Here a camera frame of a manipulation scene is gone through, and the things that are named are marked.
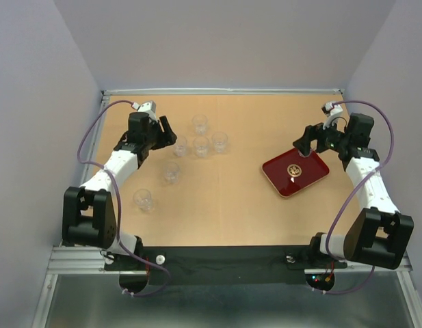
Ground aluminium frame rail back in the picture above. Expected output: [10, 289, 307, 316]
[102, 87, 343, 96]

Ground red rectangular tray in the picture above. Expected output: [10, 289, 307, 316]
[261, 148, 330, 198]

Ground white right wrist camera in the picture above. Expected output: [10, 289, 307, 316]
[321, 102, 343, 130]

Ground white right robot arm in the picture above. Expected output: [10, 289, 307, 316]
[293, 107, 414, 269]

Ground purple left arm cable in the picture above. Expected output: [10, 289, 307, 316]
[77, 99, 172, 297]

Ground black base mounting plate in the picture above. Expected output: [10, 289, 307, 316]
[102, 245, 347, 286]

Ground aluminium frame rail left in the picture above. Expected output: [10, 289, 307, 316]
[72, 95, 110, 187]

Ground aluminium frame rail front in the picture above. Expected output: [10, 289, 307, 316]
[47, 247, 413, 275]

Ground clear glass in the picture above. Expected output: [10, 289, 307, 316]
[298, 148, 315, 158]
[193, 136, 209, 158]
[192, 114, 208, 135]
[211, 132, 228, 153]
[163, 162, 181, 185]
[133, 189, 153, 212]
[174, 135, 187, 157]

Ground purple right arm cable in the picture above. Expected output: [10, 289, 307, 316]
[311, 100, 396, 295]

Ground aluminium frame rail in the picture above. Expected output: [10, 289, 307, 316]
[47, 247, 413, 275]
[102, 87, 343, 96]
[72, 95, 110, 187]

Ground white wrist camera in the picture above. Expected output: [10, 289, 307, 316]
[131, 100, 156, 115]
[321, 102, 343, 130]

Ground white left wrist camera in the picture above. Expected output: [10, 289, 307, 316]
[131, 100, 156, 115]

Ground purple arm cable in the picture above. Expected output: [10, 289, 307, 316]
[77, 99, 172, 297]
[311, 100, 396, 295]

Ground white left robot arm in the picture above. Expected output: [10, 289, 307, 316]
[62, 111, 176, 269]

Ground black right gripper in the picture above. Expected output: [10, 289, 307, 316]
[291, 114, 350, 156]

